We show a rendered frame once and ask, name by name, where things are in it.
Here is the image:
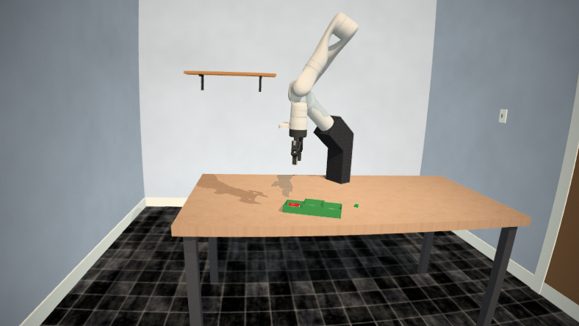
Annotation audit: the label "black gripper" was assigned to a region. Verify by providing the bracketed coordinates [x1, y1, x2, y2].
[289, 129, 307, 165]

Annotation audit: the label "green bins with labels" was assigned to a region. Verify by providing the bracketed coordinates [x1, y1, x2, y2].
[283, 198, 342, 219]

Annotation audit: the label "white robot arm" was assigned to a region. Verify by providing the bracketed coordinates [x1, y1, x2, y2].
[278, 12, 359, 131]

